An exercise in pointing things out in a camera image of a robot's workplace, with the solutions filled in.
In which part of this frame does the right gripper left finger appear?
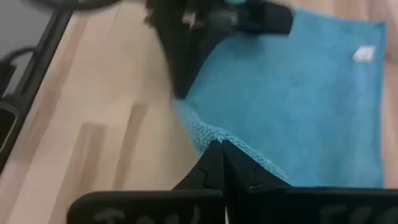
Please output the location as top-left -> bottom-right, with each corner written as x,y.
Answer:
67,139 -> 225,224

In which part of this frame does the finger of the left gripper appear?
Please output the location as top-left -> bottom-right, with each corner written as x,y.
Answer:
161,26 -> 224,100

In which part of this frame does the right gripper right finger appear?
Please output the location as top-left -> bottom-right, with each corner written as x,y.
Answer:
222,140 -> 398,224

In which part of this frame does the blue microfiber towel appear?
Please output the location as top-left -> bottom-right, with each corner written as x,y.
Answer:
172,9 -> 388,189

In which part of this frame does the black aluminium table frame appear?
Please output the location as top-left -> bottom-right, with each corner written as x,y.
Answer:
0,9 -> 74,172

